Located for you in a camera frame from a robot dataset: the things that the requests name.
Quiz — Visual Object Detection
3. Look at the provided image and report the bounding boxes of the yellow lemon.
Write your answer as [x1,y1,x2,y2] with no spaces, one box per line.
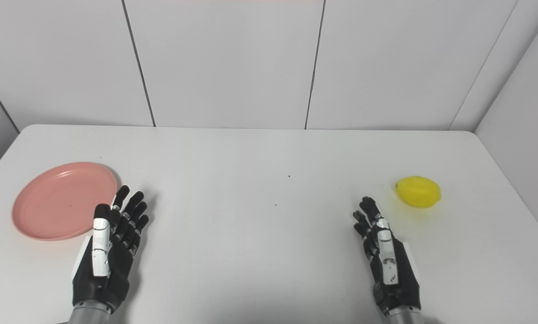
[395,176,442,208]

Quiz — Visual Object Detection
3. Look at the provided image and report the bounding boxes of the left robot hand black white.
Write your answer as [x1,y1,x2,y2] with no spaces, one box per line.
[72,185,150,314]

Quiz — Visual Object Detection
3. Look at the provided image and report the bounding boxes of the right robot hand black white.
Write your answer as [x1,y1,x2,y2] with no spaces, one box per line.
[353,196,421,317]

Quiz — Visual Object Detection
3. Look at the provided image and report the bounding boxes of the pink round plate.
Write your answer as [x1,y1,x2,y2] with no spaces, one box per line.
[12,162,118,241]

